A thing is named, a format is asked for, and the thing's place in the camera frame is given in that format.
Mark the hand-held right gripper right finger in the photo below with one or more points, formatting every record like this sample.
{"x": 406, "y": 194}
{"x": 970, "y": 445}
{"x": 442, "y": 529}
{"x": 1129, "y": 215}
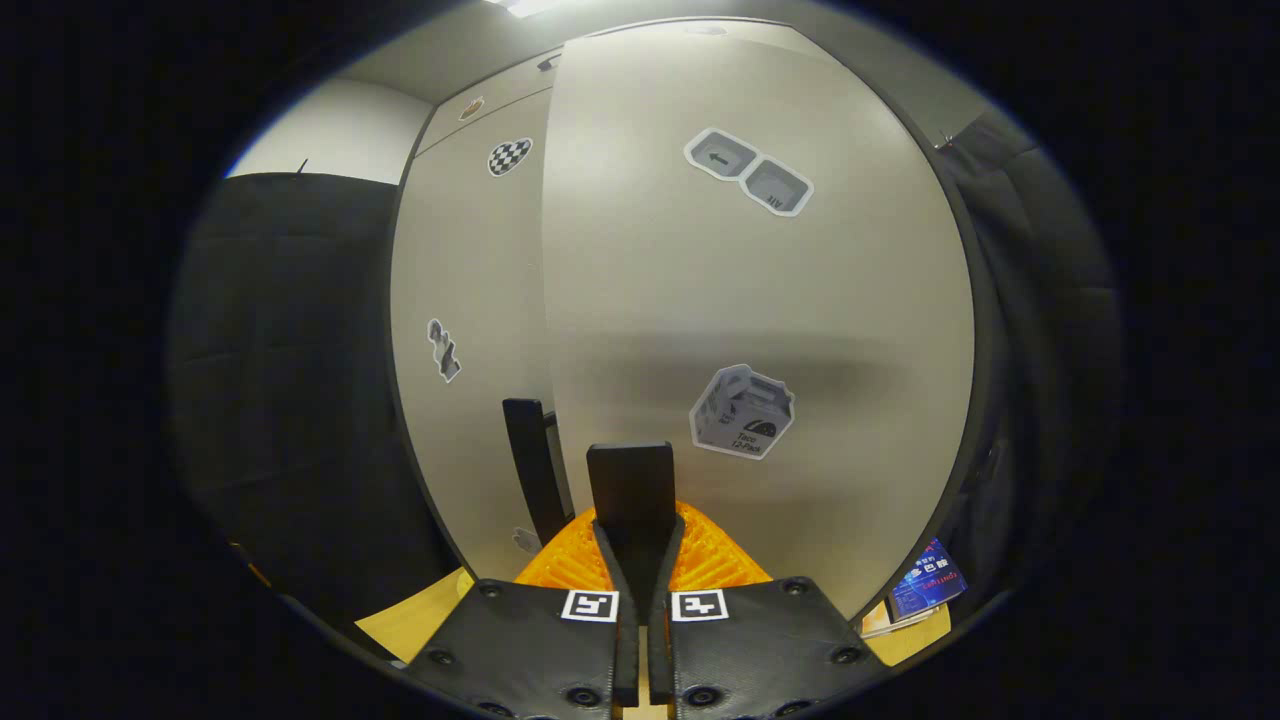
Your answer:
{"x": 660, "y": 660}

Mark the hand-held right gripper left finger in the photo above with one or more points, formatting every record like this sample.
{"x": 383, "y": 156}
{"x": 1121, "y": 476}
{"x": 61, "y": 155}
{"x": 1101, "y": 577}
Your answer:
{"x": 627, "y": 660}

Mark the grey cabinet door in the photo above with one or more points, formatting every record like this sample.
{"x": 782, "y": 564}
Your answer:
{"x": 650, "y": 300}
{"x": 470, "y": 260}

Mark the grey double-door shoe cabinet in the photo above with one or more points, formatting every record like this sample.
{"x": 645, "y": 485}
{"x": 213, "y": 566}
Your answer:
{"x": 986, "y": 340}

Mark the grey cabinet drawer front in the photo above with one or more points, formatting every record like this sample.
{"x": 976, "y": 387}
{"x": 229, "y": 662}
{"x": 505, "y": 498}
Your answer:
{"x": 500, "y": 95}

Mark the white booklet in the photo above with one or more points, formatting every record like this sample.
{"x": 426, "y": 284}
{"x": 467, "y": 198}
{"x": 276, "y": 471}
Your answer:
{"x": 878, "y": 620}

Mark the blue book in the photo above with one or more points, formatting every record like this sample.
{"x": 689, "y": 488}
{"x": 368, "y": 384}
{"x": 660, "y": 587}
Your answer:
{"x": 928, "y": 585}

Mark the black backdrop cloth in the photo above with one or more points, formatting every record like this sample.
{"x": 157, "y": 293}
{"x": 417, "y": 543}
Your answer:
{"x": 290, "y": 350}

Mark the large ceiling light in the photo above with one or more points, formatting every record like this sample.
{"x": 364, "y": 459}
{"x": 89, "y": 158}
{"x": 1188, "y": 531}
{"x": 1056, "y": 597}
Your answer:
{"x": 525, "y": 6}

